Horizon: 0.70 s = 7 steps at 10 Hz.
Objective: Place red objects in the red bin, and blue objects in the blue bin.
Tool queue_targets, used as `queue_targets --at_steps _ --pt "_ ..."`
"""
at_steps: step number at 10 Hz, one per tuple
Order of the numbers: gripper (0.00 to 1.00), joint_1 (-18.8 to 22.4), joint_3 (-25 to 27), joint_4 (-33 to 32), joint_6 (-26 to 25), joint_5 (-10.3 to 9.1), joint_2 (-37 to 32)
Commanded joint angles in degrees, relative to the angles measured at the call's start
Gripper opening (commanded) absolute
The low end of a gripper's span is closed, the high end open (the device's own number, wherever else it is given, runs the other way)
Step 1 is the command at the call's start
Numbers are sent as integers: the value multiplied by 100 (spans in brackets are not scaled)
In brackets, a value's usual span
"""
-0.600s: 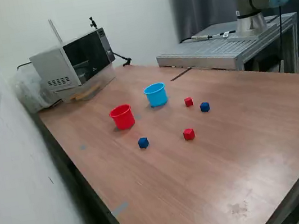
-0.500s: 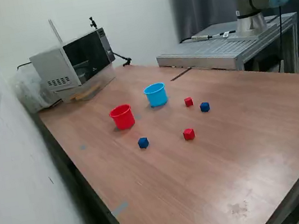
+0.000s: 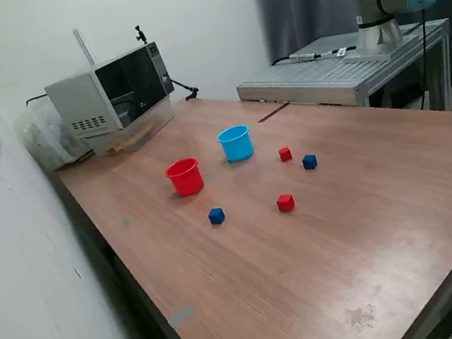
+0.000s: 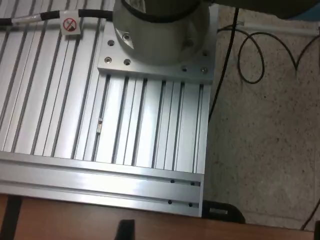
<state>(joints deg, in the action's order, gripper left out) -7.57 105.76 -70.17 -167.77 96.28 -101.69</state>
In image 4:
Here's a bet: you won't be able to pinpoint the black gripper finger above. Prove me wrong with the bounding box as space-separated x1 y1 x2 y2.
115 219 136 240

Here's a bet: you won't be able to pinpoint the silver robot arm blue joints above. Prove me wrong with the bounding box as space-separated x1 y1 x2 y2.
112 0 320 66

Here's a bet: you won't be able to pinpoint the black strip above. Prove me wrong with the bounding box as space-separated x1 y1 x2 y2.
1 194 23 240

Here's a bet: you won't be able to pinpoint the aluminium profile robot stand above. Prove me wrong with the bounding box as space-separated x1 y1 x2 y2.
0 0 218 218

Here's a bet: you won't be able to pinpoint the aluminium robot mounting plate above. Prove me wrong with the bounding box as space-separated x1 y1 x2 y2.
96 4 218 85

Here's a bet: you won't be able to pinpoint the white warning tag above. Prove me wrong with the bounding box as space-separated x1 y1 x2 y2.
60 16 82 40

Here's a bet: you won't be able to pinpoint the black stand foot bracket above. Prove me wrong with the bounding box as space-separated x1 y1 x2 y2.
202 199 246 225

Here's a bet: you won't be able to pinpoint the thin black power cable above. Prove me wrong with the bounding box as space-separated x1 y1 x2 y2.
208 7 240 120

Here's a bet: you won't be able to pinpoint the looped black floor cable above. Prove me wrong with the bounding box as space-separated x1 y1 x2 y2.
216 26 320 85

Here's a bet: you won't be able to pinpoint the black and white tagged cable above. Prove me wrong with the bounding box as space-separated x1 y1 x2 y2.
0 8 115 27

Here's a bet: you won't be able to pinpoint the white floor cable duct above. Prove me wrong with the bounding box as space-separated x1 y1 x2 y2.
241 21 320 36

